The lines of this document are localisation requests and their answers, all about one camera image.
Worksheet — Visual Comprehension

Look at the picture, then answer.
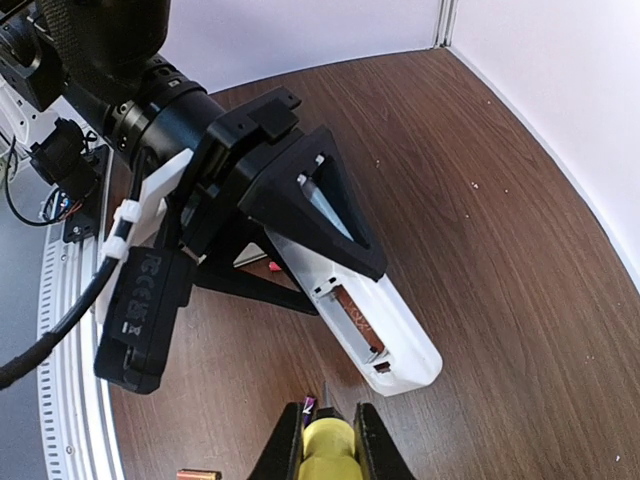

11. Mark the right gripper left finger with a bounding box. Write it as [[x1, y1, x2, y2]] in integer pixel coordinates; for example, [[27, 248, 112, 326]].
[[249, 402, 304, 480]]

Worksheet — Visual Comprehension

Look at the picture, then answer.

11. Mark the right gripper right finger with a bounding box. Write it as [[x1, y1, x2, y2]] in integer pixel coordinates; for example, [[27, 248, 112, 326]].
[[354, 403, 415, 480]]

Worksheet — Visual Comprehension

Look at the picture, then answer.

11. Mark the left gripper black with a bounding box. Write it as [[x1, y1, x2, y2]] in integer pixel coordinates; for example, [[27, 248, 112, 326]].
[[174, 88, 386, 316]]

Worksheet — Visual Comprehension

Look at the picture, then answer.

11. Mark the yellow handled screwdriver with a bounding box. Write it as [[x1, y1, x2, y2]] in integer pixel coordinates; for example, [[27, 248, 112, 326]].
[[297, 382, 362, 480]]

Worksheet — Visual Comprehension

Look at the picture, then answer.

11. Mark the purple battery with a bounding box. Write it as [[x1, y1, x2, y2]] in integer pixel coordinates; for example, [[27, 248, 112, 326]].
[[302, 395, 317, 416]]

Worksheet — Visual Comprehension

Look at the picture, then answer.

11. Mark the orange battery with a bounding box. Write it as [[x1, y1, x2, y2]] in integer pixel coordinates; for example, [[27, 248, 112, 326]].
[[176, 469, 222, 480]]

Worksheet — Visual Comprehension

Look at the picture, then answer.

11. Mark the white remote control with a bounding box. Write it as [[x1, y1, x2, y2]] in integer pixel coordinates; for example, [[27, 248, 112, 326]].
[[267, 231, 443, 396]]

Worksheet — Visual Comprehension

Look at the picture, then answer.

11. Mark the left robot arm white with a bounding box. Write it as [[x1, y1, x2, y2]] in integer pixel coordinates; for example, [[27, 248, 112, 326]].
[[1, 1, 388, 314]]

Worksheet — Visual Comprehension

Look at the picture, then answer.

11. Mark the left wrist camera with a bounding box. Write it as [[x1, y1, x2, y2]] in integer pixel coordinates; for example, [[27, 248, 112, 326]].
[[93, 147, 196, 396]]

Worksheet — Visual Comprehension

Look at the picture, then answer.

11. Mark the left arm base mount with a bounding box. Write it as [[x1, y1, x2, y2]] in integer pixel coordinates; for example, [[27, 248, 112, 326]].
[[5, 119, 111, 243]]

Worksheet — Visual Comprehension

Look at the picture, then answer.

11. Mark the aluminium front rail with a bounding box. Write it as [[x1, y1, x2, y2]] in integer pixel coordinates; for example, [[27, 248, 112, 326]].
[[37, 193, 125, 479]]

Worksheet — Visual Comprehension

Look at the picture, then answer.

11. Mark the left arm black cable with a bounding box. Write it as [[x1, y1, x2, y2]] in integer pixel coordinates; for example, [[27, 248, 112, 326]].
[[0, 144, 151, 391]]

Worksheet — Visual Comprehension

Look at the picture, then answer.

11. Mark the left aluminium frame post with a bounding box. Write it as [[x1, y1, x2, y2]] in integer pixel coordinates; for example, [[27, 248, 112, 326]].
[[434, 0, 459, 48]]

